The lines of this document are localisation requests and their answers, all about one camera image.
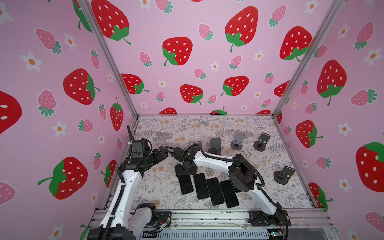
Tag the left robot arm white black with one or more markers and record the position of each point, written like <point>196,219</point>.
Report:
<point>119,223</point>

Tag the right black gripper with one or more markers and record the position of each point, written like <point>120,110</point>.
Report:
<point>178,170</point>

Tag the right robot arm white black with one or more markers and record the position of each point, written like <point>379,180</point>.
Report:
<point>243,176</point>

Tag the black phone wood stand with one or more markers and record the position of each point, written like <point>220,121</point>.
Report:
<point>229,194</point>

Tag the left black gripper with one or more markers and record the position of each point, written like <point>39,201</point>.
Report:
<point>158,157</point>

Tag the grey stand under reflective phone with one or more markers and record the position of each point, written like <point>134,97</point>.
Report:
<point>237,143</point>

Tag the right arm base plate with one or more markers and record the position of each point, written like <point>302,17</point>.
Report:
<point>260,219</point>

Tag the aluminium front rail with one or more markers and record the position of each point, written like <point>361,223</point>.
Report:
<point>239,219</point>

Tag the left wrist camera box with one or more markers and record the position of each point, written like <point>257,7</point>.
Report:
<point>140,148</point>

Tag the reflective phone blue edge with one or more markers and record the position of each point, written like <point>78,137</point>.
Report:
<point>186,184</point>

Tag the dark stand far right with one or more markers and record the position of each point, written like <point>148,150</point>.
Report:
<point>260,144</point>

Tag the grey stand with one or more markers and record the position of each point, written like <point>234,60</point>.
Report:
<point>237,143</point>
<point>198,143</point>

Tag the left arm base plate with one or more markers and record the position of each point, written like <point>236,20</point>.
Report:
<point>163,217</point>

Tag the dark stand near right wall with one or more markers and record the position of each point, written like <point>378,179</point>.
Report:
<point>282,177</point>

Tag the white vent grille strip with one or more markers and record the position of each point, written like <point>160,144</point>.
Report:
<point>207,235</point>

